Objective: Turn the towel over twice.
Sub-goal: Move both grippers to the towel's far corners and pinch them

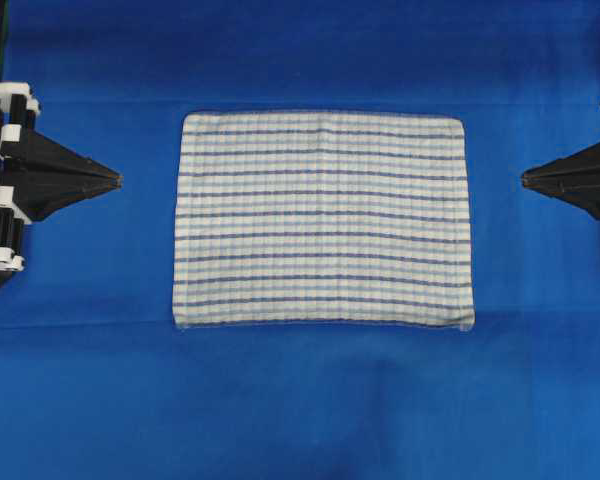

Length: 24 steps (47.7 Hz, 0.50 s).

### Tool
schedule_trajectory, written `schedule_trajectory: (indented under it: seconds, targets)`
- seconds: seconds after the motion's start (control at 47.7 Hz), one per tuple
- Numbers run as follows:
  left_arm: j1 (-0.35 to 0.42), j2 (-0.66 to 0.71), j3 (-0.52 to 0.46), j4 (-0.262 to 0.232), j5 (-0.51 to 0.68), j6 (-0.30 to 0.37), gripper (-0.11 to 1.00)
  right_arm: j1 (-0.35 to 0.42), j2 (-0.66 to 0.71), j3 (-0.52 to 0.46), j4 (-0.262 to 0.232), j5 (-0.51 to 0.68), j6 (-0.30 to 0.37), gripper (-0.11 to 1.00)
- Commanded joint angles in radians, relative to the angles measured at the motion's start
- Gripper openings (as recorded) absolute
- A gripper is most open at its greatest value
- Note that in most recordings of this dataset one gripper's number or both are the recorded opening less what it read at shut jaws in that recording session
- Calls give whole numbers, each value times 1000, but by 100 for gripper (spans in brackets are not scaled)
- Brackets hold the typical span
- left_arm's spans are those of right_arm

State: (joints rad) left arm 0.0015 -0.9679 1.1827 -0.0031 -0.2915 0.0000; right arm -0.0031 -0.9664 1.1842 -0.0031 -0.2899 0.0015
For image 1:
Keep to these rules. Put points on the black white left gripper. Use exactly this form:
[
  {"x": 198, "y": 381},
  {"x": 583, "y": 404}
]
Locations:
[{"x": 34, "y": 196}]

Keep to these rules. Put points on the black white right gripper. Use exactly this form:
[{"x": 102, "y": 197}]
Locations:
[{"x": 586, "y": 161}]

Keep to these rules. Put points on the blue striped white towel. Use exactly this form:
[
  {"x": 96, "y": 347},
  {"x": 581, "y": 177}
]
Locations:
[{"x": 290, "y": 216}]

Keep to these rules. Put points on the blue table cloth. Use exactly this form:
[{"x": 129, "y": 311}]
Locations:
[{"x": 97, "y": 382}]

